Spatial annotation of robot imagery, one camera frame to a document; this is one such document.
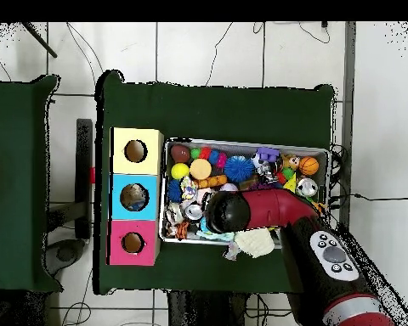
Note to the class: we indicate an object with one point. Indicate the light blue knitted cloth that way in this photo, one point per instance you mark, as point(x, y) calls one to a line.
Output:
point(219, 236)

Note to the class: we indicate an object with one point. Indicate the cream knitted cloth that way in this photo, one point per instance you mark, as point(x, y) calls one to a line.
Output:
point(255, 242)

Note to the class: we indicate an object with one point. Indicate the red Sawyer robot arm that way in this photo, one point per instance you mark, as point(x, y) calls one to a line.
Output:
point(275, 207)

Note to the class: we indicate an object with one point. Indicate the shallow clear mesh bin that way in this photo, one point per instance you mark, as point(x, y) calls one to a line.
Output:
point(190, 239)

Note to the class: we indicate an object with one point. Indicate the white toy baseball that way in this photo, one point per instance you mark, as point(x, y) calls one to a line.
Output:
point(228, 187)

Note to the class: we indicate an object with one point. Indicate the yellow ball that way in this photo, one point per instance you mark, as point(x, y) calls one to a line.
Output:
point(180, 170)

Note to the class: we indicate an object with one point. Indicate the small blue spiky ball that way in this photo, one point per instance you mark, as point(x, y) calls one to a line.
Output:
point(174, 191)

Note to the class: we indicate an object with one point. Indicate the brown toy football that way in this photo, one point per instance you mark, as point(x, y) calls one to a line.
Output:
point(180, 153)

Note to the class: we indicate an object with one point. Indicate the large blue spiky ball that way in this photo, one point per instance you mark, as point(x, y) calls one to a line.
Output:
point(238, 168)

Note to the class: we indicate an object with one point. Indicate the purple plastic block toy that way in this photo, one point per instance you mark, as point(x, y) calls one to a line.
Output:
point(267, 154)

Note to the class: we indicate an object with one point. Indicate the orange toy basketball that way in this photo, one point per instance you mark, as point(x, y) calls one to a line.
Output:
point(308, 165)

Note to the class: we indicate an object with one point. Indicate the black panel stand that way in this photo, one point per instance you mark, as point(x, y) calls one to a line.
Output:
point(84, 176)

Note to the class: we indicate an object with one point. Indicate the dark green side table cloth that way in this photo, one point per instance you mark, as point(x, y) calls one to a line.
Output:
point(13, 169)

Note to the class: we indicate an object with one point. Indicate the black tripod leg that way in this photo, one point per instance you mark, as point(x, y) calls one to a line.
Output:
point(39, 40)

